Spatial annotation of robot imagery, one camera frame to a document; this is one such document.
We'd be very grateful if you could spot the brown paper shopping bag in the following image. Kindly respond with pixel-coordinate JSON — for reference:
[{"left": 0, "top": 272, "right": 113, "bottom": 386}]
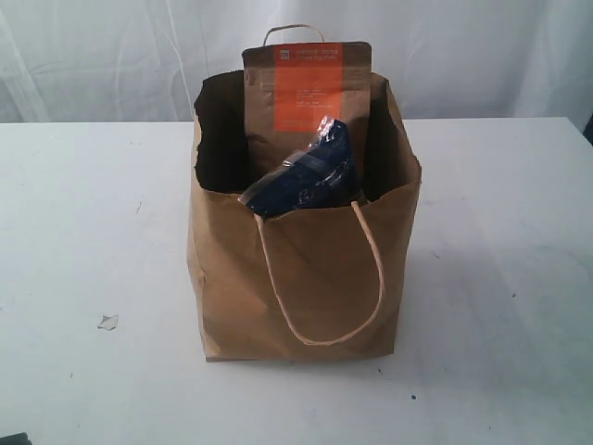
[{"left": 187, "top": 66, "right": 422, "bottom": 362}]

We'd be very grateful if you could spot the dark noodle packet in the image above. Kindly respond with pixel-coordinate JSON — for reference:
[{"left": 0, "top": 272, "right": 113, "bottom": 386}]
[{"left": 238, "top": 116, "right": 362, "bottom": 218}]

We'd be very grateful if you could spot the brown pouch orange label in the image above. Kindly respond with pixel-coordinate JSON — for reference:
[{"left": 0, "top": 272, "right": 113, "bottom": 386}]
[{"left": 242, "top": 42, "right": 372, "bottom": 178}]

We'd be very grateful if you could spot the small clear plastic scrap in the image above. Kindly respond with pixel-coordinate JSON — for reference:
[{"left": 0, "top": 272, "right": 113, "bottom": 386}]
[{"left": 97, "top": 314, "right": 119, "bottom": 331}]

